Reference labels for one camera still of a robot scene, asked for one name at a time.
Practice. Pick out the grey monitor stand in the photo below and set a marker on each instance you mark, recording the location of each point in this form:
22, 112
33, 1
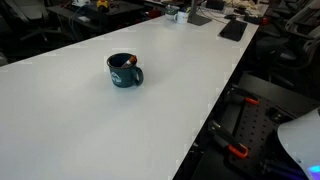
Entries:
194, 18

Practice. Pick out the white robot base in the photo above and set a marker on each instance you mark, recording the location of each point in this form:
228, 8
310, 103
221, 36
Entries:
300, 138

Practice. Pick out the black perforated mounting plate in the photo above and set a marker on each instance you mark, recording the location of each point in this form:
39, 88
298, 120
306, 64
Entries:
256, 129

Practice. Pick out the dark green ceramic mug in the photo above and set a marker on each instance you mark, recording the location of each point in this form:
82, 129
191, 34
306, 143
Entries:
124, 77

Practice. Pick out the yellow toy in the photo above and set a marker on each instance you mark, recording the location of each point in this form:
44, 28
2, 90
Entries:
102, 5

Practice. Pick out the black orange clamp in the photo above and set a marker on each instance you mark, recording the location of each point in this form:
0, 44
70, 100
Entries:
235, 147
248, 96

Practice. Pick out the black orange clamp far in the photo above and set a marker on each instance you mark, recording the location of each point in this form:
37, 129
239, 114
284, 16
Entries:
248, 96

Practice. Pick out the grey office chair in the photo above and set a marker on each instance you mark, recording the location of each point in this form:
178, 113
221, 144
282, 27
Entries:
292, 51

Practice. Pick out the white coffee mug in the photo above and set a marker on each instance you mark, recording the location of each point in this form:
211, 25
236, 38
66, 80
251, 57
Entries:
181, 17

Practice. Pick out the red marker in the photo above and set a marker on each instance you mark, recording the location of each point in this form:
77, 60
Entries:
131, 61

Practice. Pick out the black orange clamp near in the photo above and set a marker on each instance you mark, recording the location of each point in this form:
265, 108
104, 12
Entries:
235, 147

